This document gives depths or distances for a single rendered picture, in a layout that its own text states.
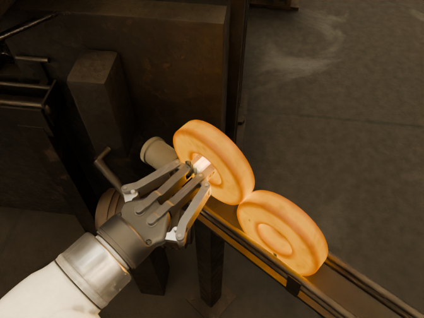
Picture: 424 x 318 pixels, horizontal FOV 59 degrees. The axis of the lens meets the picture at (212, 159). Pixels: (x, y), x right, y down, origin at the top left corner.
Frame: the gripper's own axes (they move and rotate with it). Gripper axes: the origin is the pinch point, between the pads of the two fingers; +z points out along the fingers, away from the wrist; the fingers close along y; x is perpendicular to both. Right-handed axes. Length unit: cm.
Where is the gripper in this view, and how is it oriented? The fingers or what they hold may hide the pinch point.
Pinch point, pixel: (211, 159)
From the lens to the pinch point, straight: 58.8
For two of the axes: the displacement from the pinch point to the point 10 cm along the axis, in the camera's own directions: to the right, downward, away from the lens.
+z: 6.7, -6.3, 3.9
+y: 7.4, 5.4, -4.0
